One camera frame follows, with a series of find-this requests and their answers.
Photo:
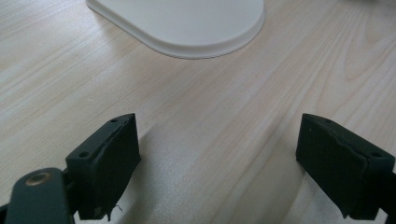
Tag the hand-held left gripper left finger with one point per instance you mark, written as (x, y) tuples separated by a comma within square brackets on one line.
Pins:
[(106, 168)]

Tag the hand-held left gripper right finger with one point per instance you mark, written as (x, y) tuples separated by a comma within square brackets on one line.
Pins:
[(339, 168)]

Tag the white plastic tray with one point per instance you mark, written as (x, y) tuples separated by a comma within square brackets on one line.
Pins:
[(186, 25)]

